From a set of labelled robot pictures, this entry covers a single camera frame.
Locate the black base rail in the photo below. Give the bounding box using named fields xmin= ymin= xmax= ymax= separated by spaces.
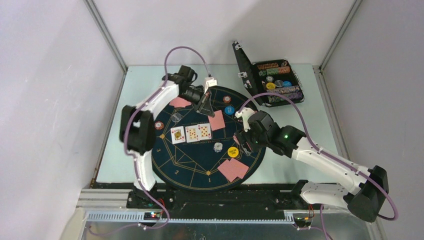
xmin=126 ymin=183 xmax=319 ymax=220

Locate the clear dealer button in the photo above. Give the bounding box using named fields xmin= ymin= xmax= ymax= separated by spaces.
xmin=171 ymin=112 xmax=183 ymax=123

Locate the blue white chip stack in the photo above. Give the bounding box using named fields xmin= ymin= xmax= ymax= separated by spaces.
xmin=213 ymin=142 xmax=223 ymax=153

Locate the blue small blind button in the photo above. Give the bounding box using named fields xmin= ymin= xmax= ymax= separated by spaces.
xmin=224 ymin=105 xmax=235 ymax=116

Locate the face up nine card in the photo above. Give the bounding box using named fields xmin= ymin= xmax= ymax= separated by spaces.
xmin=185 ymin=125 xmax=200 ymax=143

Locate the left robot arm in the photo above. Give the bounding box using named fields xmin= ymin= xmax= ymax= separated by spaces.
xmin=119 ymin=65 xmax=218 ymax=208

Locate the face up eight card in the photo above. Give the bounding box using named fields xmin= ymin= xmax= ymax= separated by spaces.
xmin=197 ymin=123 xmax=212 ymax=141

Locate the yellow button in case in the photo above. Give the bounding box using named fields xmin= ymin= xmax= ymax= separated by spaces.
xmin=265 ymin=82 xmax=276 ymax=90

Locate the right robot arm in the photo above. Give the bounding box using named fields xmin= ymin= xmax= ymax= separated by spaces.
xmin=234 ymin=107 xmax=389 ymax=223

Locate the yellow big blind button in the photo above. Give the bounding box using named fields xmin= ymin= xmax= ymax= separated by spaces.
xmin=227 ymin=146 xmax=239 ymax=159

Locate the pink playing card deck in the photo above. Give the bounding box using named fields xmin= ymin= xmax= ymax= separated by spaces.
xmin=233 ymin=133 xmax=252 ymax=156

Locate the round dark poker mat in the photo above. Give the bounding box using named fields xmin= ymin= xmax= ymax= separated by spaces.
xmin=152 ymin=87 xmax=266 ymax=192

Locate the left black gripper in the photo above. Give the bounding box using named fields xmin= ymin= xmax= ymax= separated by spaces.
xmin=179 ymin=87 xmax=215 ymax=118

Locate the pink dealt card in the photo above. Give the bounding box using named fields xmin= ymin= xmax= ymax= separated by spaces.
xmin=231 ymin=158 xmax=249 ymax=179
xmin=169 ymin=97 xmax=192 ymax=108

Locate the red poker chip stack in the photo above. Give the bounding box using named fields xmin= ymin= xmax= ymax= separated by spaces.
xmin=222 ymin=95 xmax=232 ymax=104

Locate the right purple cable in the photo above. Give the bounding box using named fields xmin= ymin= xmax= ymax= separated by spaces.
xmin=238 ymin=92 xmax=399 ymax=240

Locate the black poker chip case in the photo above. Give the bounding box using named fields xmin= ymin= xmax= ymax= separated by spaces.
xmin=232 ymin=41 xmax=305 ymax=104

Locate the pink card mid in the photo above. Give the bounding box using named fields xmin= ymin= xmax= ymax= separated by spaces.
xmin=208 ymin=110 xmax=226 ymax=131

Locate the blue button in case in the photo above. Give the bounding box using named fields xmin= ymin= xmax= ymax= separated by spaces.
xmin=283 ymin=81 xmax=292 ymax=88

